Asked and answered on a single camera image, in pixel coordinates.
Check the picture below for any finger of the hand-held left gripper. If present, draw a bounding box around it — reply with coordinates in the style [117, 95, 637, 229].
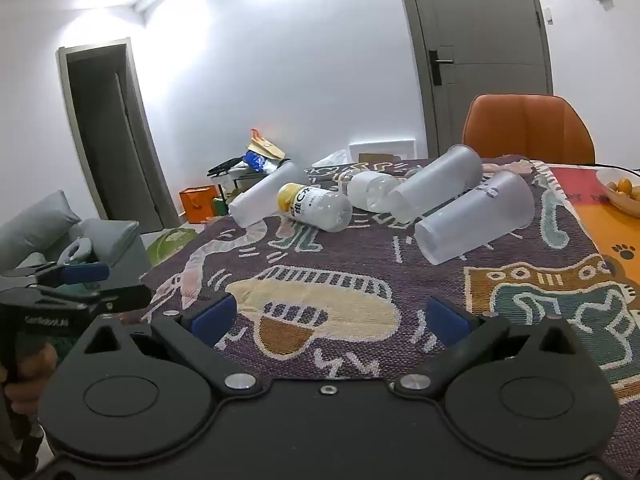
[0, 261, 111, 291]
[32, 283, 153, 317]

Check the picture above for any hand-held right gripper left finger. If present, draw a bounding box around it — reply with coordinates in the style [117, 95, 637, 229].
[81, 292, 265, 396]

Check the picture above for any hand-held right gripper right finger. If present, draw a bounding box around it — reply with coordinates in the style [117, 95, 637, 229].
[391, 294, 599, 397]

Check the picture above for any frosted plastic cup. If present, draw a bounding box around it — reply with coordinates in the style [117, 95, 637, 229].
[387, 144, 485, 225]
[414, 170, 536, 266]
[227, 160, 311, 229]

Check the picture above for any person's left hand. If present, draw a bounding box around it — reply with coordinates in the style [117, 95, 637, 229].
[0, 342, 59, 415]

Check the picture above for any grey sofa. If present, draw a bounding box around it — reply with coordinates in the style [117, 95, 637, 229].
[0, 189, 152, 291]

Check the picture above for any green bag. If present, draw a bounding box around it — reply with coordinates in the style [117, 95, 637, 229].
[145, 227, 199, 266]

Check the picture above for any orange paper bag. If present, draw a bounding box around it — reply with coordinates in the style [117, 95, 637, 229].
[179, 185, 221, 224]

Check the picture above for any purple printed blanket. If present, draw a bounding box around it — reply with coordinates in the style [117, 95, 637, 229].
[139, 156, 640, 406]

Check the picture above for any black rack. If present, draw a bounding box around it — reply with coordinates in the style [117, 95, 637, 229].
[207, 157, 281, 202]

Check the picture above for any yellow label plastic bottle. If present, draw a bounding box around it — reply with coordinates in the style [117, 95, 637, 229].
[276, 181, 354, 234]

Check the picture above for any clear plastic bottle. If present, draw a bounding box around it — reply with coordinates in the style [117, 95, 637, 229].
[346, 170, 402, 213]

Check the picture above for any blue white plastic bag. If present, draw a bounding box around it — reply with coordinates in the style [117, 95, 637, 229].
[244, 151, 277, 174]

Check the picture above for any orange paw print mat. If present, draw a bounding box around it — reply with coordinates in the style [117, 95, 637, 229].
[549, 165, 640, 286]

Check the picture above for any brown paper bag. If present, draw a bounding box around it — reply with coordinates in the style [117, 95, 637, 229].
[246, 129, 286, 161]

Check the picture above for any white box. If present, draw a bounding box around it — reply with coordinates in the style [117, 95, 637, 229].
[348, 138, 417, 162]

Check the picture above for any orange chair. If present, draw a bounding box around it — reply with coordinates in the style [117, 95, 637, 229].
[461, 93, 597, 166]

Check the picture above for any wooden bowl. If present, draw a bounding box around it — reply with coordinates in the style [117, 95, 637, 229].
[595, 166, 640, 219]

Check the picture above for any pile of orange fruits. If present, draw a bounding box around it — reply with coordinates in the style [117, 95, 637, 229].
[604, 176, 640, 197]

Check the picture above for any grey door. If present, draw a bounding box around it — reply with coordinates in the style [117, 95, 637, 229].
[392, 0, 554, 162]

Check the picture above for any black cable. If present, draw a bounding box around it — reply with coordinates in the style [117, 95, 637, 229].
[594, 161, 640, 175]

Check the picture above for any black door lock handle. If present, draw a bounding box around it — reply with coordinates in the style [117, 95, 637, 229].
[428, 48, 454, 86]

